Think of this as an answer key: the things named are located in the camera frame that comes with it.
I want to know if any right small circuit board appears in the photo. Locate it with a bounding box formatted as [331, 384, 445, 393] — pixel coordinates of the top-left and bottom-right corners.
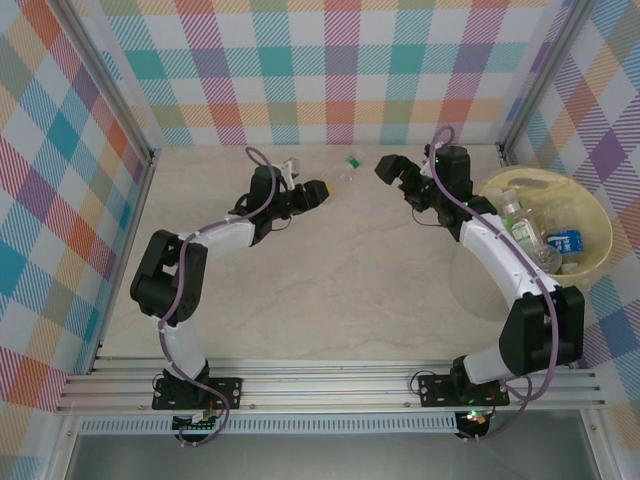
[457, 408, 494, 437]

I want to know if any grey slotted cable duct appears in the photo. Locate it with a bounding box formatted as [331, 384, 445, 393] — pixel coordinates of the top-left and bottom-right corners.
[79, 412, 459, 435]

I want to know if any left aluminium side rail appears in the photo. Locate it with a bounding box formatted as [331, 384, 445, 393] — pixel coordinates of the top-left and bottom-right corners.
[87, 149, 160, 376]

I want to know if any yellow round bin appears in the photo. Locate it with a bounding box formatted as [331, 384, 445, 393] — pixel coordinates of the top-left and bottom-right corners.
[477, 166, 615, 291]

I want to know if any left small circuit board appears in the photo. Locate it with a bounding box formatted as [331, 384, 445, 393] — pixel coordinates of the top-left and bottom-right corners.
[172, 410, 222, 435]

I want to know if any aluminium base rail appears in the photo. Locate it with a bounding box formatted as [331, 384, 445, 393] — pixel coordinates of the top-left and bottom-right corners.
[54, 355, 607, 416]

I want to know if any left aluminium upright post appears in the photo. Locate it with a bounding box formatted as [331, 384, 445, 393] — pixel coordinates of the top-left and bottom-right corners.
[57, 0, 162, 166]

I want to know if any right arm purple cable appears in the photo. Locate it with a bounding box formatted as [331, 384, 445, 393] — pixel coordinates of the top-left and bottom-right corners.
[429, 127, 559, 444]

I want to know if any green label plastic bottle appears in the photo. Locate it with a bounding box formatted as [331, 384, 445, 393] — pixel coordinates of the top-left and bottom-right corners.
[498, 188, 562, 275]

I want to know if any right aluminium upright post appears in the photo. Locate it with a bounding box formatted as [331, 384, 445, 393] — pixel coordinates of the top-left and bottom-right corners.
[498, 0, 599, 154]

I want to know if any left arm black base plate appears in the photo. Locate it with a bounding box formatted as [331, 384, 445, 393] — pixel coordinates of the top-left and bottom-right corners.
[152, 377, 244, 411]

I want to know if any small circuit board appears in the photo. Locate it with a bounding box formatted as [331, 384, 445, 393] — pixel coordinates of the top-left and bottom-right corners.
[457, 408, 494, 437]
[172, 410, 222, 435]

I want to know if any blue label plastic bottle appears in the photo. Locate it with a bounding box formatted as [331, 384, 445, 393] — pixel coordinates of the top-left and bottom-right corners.
[541, 199, 587, 274]

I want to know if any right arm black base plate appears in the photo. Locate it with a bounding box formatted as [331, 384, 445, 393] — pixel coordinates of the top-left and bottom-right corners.
[417, 372, 511, 409]

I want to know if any aluminium upright post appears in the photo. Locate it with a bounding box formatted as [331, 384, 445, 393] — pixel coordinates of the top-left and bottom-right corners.
[498, 0, 599, 154]
[57, 0, 162, 166]

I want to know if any clear bottle green cap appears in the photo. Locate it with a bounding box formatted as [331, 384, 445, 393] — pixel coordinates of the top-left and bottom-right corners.
[331, 154, 363, 187]

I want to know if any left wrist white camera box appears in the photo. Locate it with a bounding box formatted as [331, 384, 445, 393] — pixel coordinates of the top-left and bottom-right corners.
[279, 158, 304, 190]

